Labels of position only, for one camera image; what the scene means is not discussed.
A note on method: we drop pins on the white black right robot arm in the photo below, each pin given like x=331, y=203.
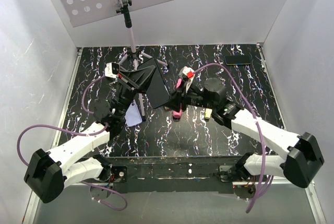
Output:
x=297, y=158

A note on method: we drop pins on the teal smartphone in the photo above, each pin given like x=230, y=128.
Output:
x=237, y=60

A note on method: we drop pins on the lilac phone case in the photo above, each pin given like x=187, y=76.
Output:
x=133, y=116

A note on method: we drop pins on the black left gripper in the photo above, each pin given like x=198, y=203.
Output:
x=136, y=81

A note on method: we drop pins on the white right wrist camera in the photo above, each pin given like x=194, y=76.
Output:
x=186, y=77

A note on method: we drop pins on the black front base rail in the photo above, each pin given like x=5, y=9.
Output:
x=177, y=174

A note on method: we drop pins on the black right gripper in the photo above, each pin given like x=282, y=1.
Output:
x=178, y=97

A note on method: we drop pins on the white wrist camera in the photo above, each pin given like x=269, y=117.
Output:
x=112, y=70
x=186, y=77

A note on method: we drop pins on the pink marker pen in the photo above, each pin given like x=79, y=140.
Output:
x=177, y=114

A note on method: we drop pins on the lilac tripod stand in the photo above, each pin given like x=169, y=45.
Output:
x=138, y=56

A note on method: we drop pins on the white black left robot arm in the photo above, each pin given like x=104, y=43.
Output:
x=50, y=172

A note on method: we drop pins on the yellow marker pen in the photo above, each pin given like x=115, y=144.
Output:
x=208, y=113

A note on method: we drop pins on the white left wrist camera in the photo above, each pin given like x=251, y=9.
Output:
x=112, y=70

